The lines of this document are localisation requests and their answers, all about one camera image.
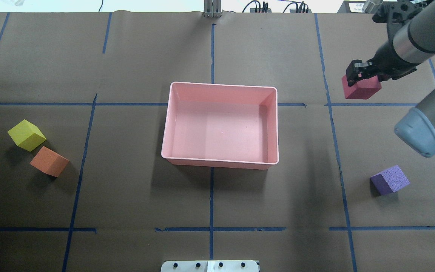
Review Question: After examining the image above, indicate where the metal cylinder weight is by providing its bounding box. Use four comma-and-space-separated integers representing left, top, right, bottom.
361, 0, 383, 14

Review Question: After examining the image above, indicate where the far orange black connector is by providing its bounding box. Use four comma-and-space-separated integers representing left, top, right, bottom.
242, 0, 272, 13

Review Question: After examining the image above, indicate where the near orange black connector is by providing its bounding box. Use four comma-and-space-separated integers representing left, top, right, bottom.
282, 0, 312, 13

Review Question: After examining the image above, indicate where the orange foam block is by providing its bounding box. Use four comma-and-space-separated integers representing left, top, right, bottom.
30, 146, 69, 178

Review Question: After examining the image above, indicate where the orange black connector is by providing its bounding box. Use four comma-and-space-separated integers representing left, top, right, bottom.
242, 0, 272, 13
282, 0, 312, 13

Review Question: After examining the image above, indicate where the pink plastic bin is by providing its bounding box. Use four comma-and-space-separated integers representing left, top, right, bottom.
161, 82, 279, 170

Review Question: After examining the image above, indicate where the pink red foam block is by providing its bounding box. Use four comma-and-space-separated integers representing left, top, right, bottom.
342, 75, 382, 100

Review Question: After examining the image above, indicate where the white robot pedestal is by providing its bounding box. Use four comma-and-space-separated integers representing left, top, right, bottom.
160, 260, 261, 272

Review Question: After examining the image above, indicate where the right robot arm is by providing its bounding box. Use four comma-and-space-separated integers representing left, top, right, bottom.
341, 0, 435, 158

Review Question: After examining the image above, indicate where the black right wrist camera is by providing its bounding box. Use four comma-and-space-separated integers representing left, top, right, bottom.
372, 0, 427, 31

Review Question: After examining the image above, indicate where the yellow foam block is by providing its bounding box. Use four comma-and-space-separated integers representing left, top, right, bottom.
8, 119, 47, 152

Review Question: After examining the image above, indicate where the purple foam block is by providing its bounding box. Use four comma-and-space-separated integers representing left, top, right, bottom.
369, 165, 411, 196

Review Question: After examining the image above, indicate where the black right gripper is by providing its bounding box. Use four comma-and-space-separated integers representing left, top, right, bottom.
346, 43, 418, 87

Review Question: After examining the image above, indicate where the aluminium frame post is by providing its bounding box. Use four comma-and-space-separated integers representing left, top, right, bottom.
203, 0, 222, 18

